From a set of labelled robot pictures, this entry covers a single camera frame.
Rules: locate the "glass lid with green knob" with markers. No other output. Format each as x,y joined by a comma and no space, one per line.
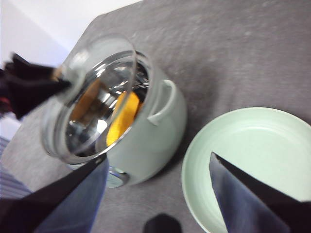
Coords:
73,72

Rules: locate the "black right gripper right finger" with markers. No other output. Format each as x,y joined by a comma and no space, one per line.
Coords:
255,201

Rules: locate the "pale green electric steamer pot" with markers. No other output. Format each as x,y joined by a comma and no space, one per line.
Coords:
160,136

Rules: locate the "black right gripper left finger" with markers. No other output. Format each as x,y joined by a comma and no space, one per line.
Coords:
48,206

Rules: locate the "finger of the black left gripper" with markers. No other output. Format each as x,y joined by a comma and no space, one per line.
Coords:
31,94
31,68

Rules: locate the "pale green round plate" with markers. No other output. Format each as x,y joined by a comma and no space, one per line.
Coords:
255,136

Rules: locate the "yellow corn cob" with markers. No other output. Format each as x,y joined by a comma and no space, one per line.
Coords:
131,106

